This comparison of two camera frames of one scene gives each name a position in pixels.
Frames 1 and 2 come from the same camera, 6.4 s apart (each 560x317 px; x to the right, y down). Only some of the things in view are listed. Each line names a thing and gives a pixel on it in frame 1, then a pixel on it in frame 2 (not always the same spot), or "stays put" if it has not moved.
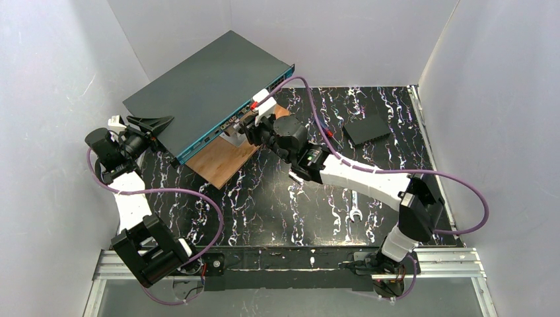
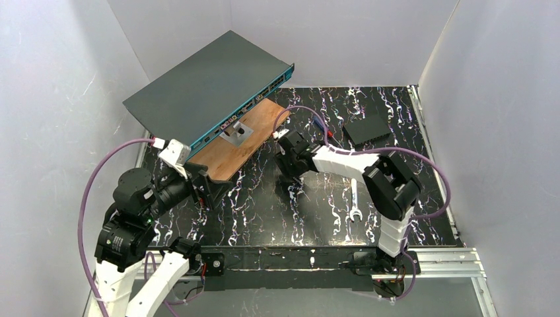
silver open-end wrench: [355, 210] stays put
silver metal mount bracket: [233, 137] stays put
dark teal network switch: [205, 94] stays put
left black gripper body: [142, 133] → [200, 184]
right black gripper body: [251, 131] → [286, 156]
